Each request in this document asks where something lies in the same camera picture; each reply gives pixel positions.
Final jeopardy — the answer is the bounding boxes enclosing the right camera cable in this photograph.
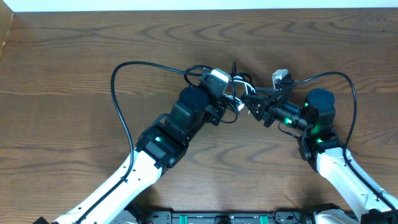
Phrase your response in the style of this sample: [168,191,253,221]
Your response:
[279,71,398,211]

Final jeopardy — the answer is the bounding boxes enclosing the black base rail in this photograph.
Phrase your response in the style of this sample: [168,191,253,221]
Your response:
[124,203,358,224]

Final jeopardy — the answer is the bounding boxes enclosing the camera cable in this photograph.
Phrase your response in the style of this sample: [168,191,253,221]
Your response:
[279,71,398,211]
[73,60,206,224]

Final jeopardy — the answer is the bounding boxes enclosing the white cable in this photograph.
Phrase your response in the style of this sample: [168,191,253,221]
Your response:
[224,75,256,112]

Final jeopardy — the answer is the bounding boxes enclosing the left camera cable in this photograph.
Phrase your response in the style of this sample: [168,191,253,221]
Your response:
[73,60,206,224]

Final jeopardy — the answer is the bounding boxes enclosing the black cable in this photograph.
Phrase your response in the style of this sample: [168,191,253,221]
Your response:
[183,60,257,124]

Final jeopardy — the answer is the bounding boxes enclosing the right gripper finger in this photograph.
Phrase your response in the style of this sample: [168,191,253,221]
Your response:
[241,95,269,121]
[256,87,280,95]

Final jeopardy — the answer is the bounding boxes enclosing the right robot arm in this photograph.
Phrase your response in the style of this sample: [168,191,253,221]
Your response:
[241,80,397,223]

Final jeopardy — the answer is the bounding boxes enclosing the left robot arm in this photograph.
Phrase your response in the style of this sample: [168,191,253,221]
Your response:
[54,68,235,224]

